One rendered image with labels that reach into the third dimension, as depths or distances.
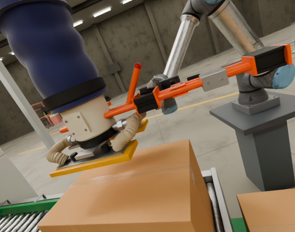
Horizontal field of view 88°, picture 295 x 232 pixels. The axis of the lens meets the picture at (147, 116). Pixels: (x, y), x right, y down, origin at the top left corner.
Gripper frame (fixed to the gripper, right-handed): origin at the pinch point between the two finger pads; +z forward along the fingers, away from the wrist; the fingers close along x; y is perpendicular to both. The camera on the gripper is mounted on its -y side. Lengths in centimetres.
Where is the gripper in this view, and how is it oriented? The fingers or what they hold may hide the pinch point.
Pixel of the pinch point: (154, 97)
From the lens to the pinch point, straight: 53.0
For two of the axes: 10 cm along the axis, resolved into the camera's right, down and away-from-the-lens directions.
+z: -1.9, 3.8, -9.1
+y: -9.1, 2.9, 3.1
